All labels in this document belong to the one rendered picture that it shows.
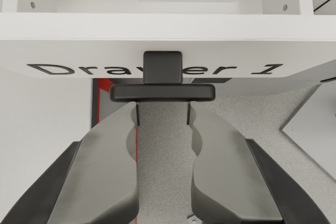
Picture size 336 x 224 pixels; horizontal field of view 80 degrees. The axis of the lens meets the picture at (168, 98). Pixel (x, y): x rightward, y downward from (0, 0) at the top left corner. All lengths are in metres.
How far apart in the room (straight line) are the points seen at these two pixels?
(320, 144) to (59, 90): 1.21
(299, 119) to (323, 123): 0.12
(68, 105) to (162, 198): 0.87
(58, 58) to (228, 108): 0.99
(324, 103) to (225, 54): 1.17
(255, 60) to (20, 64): 0.20
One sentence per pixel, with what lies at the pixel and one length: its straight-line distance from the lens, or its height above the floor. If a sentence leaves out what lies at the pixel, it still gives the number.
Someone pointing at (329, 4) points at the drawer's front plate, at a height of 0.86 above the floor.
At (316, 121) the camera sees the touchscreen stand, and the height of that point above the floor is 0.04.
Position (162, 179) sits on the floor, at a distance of 1.09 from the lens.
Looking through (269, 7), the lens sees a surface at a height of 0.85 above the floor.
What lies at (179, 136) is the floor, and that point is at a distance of 1.06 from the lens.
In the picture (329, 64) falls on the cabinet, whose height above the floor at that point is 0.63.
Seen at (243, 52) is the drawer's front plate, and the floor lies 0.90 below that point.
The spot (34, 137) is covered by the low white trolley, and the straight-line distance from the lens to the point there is 0.34.
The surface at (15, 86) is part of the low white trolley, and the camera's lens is 0.36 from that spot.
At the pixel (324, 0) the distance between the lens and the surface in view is 0.28.
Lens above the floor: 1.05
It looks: 83 degrees down
